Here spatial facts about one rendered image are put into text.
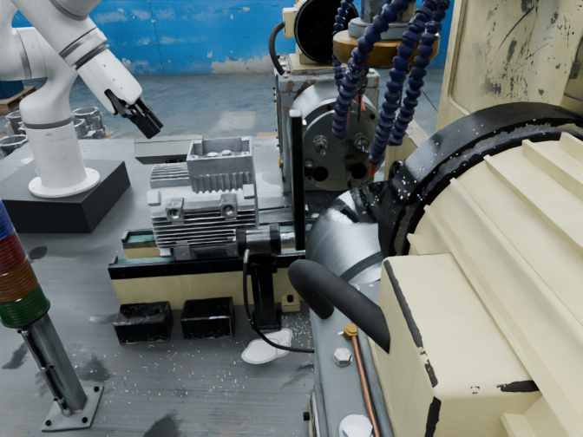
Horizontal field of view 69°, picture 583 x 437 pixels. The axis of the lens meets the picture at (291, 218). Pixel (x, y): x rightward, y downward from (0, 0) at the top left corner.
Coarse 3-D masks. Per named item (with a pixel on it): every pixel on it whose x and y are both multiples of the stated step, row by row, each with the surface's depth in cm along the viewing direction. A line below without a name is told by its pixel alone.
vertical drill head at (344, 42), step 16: (368, 0) 68; (384, 0) 67; (368, 16) 70; (400, 16) 68; (352, 32) 71; (384, 32) 67; (400, 32) 67; (336, 48) 72; (352, 48) 69; (384, 48) 66; (416, 48) 67; (368, 64) 69; (384, 64) 68
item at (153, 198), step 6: (246, 186) 80; (252, 186) 80; (150, 192) 79; (156, 192) 79; (246, 192) 80; (252, 192) 80; (150, 198) 79; (156, 198) 79; (246, 198) 81; (252, 198) 81; (150, 204) 79; (156, 204) 80; (162, 252) 85; (168, 252) 85
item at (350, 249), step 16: (352, 192) 63; (368, 192) 62; (384, 192) 61; (336, 208) 63; (352, 208) 60; (368, 208) 58; (320, 224) 64; (336, 224) 60; (352, 224) 57; (368, 224) 56; (320, 240) 62; (336, 240) 58; (352, 240) 55; (368, 240) 53; (320, 256) 59; (336, 256) 55; (352, 256) 53; (368, 256) 51; (336, 272) 53; (352, 272) 52; (368, 272) 51
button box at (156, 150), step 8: (168, 136) 105; (176, 136) 105; (184, 136) 105; (192, 136) 105; (200, 136) 105; (136, 144) 104; (144, 144) 105; (152, 144) 105; (160, 144) 105; (168, 144) 105; (176, 144) 105; (184, 144) 105; (136, 152) 104; (144, 152) 104; (152, 152) 104; (160, 152) 104; (168, 152) 104; (176, 152) 104; (184, 152) 105; (144, 160) 107; (152, 160) 108; (160, 160) 108; (184, 160) 109
